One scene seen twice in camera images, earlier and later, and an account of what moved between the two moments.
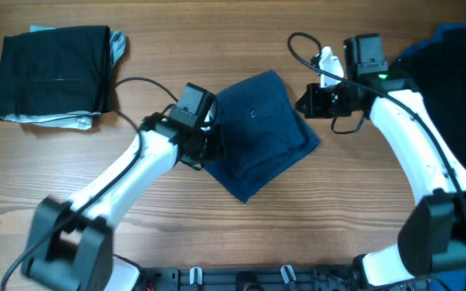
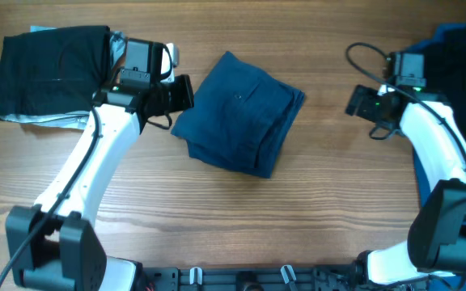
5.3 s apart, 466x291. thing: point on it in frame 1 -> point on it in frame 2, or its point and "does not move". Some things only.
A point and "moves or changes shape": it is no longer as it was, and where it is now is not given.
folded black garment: [54, 70] does not move
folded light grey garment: [79, 120] does not move
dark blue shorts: [264, 134] moves or changes shape
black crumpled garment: [453, 73] does not move
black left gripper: [217, 146] -> [184, 100]
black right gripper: [315, 108] -> [366, 94]
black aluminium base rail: [258, 278] does not move
